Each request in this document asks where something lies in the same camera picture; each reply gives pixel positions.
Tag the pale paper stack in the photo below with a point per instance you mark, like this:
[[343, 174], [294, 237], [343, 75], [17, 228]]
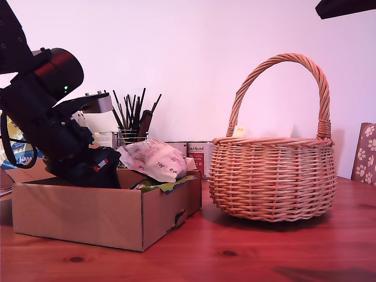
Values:
[[5, 191]]

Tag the white bag of Easter eggs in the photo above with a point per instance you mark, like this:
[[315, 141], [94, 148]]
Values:
[[155, 160]]

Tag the red label food can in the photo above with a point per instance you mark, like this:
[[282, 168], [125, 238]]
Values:
[[199, 155]]

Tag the brown cardboard box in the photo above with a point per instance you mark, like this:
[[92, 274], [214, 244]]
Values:
[[73, 211]]

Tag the green bag of Easter eggs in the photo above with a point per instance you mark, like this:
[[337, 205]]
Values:
[[173, 185]]

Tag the white label food can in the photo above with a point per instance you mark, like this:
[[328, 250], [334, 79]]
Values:
[[177, 147]]

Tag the small white carton box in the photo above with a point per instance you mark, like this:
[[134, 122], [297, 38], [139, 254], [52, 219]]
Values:
[[107, 139]]

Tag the thin black stick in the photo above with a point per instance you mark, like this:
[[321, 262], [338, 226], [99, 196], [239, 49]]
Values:
[[141, 102], [119, 108], [155, 103], [118, 119], [133, 111], [127, 111]]

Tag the paw print chair backrest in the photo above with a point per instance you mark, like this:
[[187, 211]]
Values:
[[365, 155]]

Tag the yellow blue paper towel pack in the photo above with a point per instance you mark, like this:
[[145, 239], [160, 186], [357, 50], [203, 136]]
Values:
[[23, 152]]

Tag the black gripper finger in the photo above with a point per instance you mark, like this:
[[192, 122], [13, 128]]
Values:
[[105, 176], [82, 176]]

